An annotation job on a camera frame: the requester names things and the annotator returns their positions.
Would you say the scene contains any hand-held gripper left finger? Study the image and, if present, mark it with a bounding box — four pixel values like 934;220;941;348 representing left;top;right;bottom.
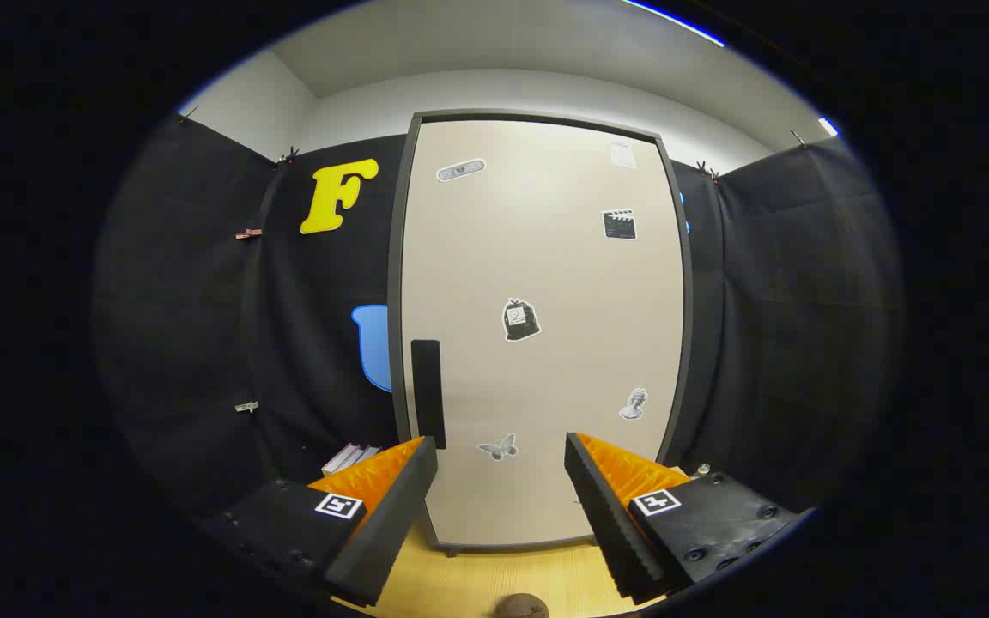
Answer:
203;435;440;609

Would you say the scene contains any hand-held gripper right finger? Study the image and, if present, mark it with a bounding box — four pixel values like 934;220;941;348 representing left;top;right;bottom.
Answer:
564;431;804;604

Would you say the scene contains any brown fuzzy shoe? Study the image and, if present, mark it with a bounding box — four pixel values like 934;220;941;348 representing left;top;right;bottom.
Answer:
494;593;550;618

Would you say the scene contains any beige shoe cabinet door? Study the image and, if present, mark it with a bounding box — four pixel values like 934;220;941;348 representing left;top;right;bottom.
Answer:
400;119;686;548

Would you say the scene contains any grey shoe cabinet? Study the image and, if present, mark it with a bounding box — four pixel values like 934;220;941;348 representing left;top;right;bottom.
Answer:
385;108;695;557

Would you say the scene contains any white spine book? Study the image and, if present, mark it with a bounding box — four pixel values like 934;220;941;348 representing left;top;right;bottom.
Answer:
321;442;362;477

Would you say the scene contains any black backdrop cloth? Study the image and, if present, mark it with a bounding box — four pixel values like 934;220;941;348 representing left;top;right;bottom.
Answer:
91;112;904;533

